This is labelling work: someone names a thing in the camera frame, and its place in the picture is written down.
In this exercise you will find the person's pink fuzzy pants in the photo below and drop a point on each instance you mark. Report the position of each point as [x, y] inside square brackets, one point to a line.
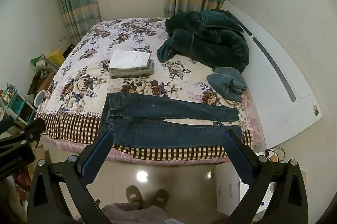
[131, 214]

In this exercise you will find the green and white bag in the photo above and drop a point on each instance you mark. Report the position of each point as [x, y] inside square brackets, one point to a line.
[42, 62]

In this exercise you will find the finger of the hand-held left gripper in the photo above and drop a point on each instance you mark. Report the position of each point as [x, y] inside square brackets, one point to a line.
[29, 132]

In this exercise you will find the brown slipper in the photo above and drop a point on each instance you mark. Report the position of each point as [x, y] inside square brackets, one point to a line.
[134, 196]
[160, 199]

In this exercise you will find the folded grey pants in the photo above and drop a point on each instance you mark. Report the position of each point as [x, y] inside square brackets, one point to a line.
[131, 73]

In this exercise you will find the teal storage shelf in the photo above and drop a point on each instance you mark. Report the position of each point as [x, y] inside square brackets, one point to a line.
[18, 105]

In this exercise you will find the red patterned cloth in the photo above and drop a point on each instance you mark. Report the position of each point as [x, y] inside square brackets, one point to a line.
[22, 182]

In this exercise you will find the folded white pants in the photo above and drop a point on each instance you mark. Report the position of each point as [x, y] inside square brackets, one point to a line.
[129, 58]

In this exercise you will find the wall outlet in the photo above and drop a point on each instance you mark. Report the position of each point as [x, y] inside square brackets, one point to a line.
[62, 38]

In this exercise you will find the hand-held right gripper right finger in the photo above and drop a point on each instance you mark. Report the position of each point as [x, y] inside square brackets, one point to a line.
[237, 158]

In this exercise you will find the dark green fleece blanket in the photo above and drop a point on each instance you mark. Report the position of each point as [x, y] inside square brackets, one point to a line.
[210, 37]

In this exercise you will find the blue-grey crumpled cloth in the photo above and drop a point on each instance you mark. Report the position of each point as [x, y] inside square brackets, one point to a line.
[226, 84]

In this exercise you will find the small white fan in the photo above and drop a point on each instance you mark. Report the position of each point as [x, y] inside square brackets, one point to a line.
[40, 99]

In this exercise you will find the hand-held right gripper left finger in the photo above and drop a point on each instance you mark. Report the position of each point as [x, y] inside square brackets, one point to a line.
[97, 158]

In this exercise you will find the white bed headboard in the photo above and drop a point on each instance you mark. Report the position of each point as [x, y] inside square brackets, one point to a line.
[276, 97]

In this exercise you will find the floral bed blanket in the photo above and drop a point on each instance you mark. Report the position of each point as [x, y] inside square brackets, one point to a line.
[87, 82]

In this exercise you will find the wooden nightstand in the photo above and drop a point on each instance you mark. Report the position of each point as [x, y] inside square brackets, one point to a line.
[42, 82]

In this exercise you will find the yellow box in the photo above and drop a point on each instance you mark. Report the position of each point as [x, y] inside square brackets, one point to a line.
[56, 57]

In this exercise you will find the white cabinet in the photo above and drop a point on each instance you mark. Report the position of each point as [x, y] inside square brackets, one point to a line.
[229, 187]

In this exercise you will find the dark blue jeans pants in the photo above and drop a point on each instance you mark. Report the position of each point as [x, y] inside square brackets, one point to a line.
[158, 132]

